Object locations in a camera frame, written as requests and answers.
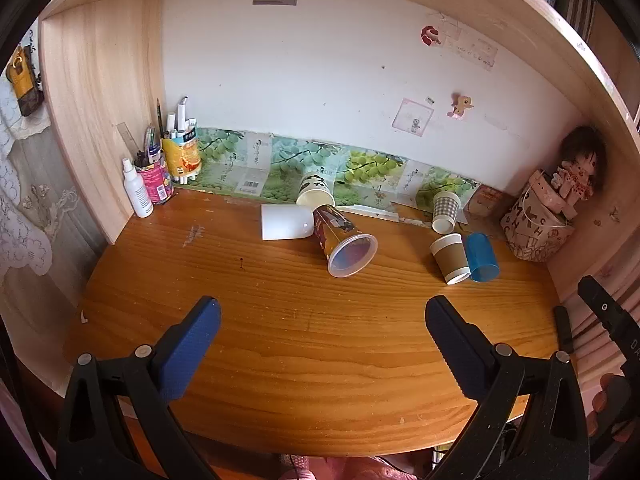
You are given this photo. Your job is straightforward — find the cartoon pony wall sticker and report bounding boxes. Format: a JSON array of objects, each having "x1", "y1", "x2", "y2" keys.
[{"x1": 447, "y1": 93, "x2": 474, "y2": 119}]

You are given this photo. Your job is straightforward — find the blue plastic cup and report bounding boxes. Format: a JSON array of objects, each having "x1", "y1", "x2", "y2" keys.
[{"x1": 464, "y1": 232, "x2": 500, "y2": 283}]

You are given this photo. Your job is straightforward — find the patterned fabric storage basket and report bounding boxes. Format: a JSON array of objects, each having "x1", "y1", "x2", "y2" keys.
[{"x1": 500, "y1": 183, "x2": 575, "y2": 262}]

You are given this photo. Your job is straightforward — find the black remote control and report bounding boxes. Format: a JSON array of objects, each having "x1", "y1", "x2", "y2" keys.
[{"x1": 552, "y1": 306, "x2": 574, "y2": 354}]

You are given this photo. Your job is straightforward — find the brown-haired rag doll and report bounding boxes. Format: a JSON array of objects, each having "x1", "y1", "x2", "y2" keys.
[{"x1": 551, "y1": 126, "x2": 608, "y2": 207}]

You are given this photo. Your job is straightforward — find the pink square wall sticker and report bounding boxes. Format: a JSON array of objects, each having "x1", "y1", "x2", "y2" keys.
[{"x1": 392, "y1": 99, "x2": 434, "y2": 136}]

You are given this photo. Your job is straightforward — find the brown paper cup white rim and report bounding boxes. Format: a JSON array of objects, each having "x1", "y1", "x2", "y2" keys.
[{"x1": 430, "y1": 233, "x2": 471, "y2": 285}]

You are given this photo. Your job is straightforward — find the clear plastic ruler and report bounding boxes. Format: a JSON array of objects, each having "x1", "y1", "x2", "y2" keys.
[{"x1": 116, "y1": 122, "x2": 141, "y2": 160}]

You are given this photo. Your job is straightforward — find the yellow hanging pouch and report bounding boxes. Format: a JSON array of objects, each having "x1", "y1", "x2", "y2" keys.
[{"x1": 6, "y1": 46, "x2": 44, "y2": 117}]

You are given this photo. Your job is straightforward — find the checkered paper cup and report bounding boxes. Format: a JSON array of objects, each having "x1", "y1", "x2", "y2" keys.
[{"x1": 432, "y1": 191, "x2": 462, "y2": 235}]

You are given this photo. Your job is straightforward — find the green leaf backsplash paper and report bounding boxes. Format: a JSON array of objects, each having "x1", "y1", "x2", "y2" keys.
[{"x1": 186, "y1": 128, "x2": 480, "y2": 211}]

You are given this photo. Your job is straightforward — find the cream paper cup black print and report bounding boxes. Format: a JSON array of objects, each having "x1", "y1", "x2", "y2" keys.
[{"x1": 296, "y1": 174, "x2": 335, "y2": 210}]

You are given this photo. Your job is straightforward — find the pink tin pen holder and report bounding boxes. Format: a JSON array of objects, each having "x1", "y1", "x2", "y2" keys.
[{"x1": 137, "y1": 154, "x2": 174, "y2": 205}]

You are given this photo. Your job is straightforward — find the white marker pen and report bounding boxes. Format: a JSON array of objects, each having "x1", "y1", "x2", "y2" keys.
[{"x1": 176, "y1": 96, "x2": 189, "y2": 132}]

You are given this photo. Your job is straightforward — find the white spray bottle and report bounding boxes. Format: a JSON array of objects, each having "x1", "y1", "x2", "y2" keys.
[{"x1": 122, "y1": 158, "x2": 153, "y2": 218}]

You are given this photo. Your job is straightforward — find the white plastic cup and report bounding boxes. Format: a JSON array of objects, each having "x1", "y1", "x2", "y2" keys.
[{"x1": 260, "y1": 204, "x2": 314, "y2": 240}]

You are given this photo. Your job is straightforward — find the red cartoon wall sticker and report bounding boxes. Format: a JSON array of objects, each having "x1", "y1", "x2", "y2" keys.
[{"x1": 420, "y1": 25, "x2": 442, "y2": 47}]

